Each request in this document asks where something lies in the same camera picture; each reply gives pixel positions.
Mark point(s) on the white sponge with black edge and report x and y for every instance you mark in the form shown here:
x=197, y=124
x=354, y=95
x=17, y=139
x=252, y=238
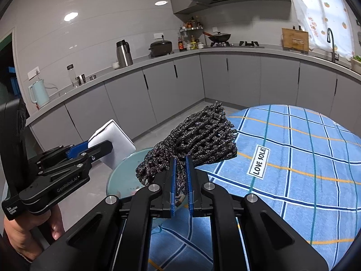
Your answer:
x=115, y=138

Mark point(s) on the white basin with greens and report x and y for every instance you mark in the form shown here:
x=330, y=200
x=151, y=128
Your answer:
x=356, y=65

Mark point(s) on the blue plaid tablecloth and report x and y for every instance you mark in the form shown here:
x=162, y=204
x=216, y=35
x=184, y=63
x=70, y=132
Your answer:
x=282, y=152

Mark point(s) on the black rice cooker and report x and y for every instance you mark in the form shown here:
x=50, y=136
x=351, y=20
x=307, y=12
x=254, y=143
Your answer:
x=160, y=48

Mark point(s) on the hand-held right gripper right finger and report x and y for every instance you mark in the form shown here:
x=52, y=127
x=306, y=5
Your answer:
x=189, y=186

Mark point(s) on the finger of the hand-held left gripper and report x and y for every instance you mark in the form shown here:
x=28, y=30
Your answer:
x=98, y=150
x=77, y=150

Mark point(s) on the steel cup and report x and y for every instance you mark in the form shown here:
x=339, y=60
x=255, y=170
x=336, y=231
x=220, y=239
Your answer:
x=81, y=79

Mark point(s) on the black mesh net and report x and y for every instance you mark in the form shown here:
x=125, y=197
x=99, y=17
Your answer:
x=197, y=135

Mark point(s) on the black kitchen faucet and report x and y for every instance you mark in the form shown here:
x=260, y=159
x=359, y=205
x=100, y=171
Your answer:
x=332, y=48

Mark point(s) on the glass bottle with black lid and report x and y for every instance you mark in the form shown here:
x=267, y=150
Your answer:
x=71, y=76

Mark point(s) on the person's left hand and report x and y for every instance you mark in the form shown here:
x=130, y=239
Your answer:
x=19, y=237

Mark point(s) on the grey kitchen base cabinets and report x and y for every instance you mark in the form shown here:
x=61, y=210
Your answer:
x=127, y=101

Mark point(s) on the wooden cutting board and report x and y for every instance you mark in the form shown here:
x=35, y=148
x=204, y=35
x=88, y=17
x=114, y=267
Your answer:
x=295, y=39

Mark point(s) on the corner spice rack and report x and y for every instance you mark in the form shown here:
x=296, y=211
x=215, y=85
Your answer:
x=191, y=34

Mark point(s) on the black wok with lid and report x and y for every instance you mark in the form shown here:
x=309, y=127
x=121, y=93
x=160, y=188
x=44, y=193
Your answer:
x=218, y=37

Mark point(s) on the steel thermos jug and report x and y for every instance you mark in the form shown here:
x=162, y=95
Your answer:
x=124, y=55

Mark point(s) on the pale blue electric kettle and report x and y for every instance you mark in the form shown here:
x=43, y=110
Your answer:
x=40, y=93

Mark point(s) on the teal metal bucket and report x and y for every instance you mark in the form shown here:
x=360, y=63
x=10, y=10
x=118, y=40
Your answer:
x=124, y=175

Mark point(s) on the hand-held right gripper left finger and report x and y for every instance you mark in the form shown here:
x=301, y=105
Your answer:
x=172, y=186

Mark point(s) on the dark sauce bottle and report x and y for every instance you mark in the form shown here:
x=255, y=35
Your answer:
x=180, y=45

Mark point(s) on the gas stove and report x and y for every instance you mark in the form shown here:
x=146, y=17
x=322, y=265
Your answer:
x=237, y=45

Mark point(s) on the white printed curtain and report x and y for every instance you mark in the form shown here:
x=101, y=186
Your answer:
x=321, y=14

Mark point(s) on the white wall socket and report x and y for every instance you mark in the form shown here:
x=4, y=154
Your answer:
x=215, y=29
x=33, y=72
x=158, y=36

